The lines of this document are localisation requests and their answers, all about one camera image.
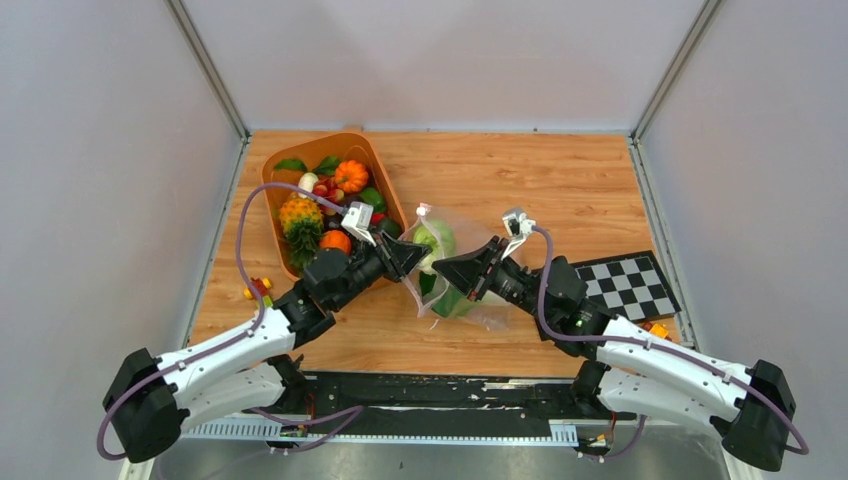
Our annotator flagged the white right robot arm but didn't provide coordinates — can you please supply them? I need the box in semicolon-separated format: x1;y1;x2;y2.
433;237;808;472

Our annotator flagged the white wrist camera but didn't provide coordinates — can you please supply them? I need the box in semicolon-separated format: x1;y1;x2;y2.
341;201;376;246
502;207;536;259

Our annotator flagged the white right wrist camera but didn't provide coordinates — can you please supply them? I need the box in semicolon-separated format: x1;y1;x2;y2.
502;207;536;259

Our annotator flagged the clear zip top bag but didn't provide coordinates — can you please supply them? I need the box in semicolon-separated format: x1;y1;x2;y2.
401;203;511;331

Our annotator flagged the green bell pepper toy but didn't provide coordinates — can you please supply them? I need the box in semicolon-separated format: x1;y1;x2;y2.
359;187;387;213

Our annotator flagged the green avocado toy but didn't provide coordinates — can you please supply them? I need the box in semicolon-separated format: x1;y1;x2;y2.
376;217;404;239

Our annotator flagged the green bok choy toy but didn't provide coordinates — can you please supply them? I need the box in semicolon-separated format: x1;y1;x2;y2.
418;272;483;319

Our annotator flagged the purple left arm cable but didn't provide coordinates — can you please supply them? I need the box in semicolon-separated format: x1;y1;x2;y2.
96;182;366;462

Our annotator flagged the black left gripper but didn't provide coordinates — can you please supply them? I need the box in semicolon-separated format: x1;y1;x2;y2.
331;225;430;311

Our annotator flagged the orange toy pumpkin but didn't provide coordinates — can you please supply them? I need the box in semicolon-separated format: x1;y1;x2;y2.
333;160;370;194

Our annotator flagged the pale green cabbage toy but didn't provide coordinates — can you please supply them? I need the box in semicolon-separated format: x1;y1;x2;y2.
412;218;456;274

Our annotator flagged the toy pineapple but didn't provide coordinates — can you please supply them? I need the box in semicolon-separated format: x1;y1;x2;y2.
278;195;324;270

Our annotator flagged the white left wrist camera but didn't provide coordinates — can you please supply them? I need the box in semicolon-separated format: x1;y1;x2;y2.
341;201;376;246

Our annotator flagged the orange plastic basket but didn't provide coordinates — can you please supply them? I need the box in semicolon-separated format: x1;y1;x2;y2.
260;132;408;279

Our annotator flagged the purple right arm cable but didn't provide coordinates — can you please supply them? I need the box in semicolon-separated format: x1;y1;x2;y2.
529;225;811;462

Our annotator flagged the white slotted cable duct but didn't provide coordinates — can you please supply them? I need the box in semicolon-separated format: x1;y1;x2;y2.
182;418;579;447

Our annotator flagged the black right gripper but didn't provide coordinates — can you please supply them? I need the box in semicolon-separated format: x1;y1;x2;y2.
431;237;552;325

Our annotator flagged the orange fruit toy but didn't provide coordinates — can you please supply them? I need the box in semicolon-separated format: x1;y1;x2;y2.
319;230;353;256

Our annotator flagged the colourful toy block stack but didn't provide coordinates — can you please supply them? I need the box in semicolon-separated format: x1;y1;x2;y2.
243;277;273;307

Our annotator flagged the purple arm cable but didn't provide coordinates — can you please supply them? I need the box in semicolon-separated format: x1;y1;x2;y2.
96;182;366;462
529;225;811;462

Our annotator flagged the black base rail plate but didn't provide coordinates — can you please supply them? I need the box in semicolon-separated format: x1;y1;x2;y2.
275;372;614;436

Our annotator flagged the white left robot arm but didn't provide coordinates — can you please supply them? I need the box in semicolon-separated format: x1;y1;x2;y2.
97;234;432;463

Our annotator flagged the orange yellow toy block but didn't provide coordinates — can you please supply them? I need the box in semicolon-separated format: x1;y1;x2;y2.
642;322;671;340

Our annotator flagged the black white checkerboard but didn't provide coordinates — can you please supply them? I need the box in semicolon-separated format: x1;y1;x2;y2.
572;250;681;323

